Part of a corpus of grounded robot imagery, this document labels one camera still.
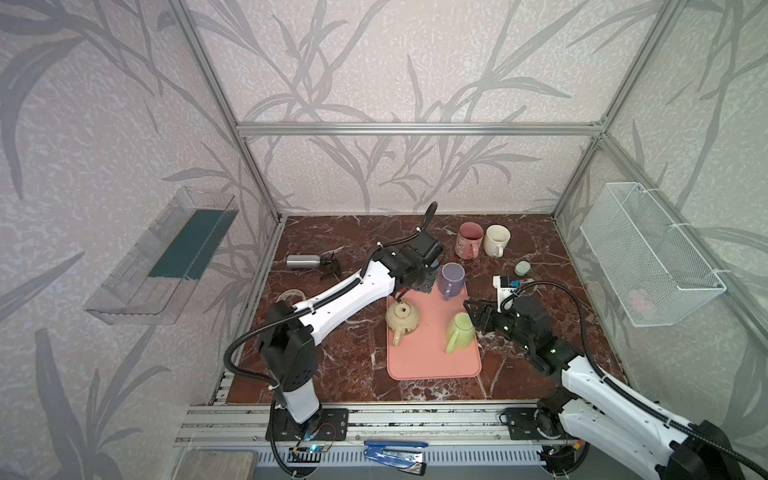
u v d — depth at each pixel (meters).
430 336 0.88
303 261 1.02
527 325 0.61
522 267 1.02
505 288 0.71
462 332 0.81
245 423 0.76
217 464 0.66
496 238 1.03
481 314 0.72
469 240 0.99
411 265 0.57
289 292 0.99
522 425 0.73
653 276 0.63
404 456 0.68
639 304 0.73
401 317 0.84
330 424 0.73
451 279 0.93
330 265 1.05
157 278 0.64
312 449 0.71
